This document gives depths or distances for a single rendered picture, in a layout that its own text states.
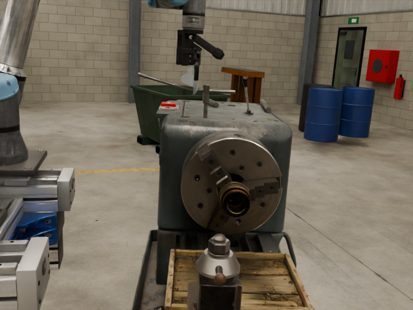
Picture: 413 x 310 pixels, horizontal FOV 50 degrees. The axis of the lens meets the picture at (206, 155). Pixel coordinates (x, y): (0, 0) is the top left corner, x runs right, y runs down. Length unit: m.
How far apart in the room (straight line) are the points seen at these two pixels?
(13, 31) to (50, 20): 9.71
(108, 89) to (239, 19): 3.88
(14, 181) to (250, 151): 0.67
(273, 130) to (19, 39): 0.84
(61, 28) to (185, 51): 9.69
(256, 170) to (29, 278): 0.76
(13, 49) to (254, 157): 0.77
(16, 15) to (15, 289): 0.83
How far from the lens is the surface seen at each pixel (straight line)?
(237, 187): 1.24
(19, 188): 1.30
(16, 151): 1.31
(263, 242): 1.53
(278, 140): 1.50
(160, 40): 11.40
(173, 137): 1.47
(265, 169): 1.35
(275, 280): 1.27
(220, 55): 1.50
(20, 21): 1.41
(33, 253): 0.88
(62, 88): 11.18
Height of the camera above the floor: 1.50
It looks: 14 degrees down
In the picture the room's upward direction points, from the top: 3 degrees clockwise
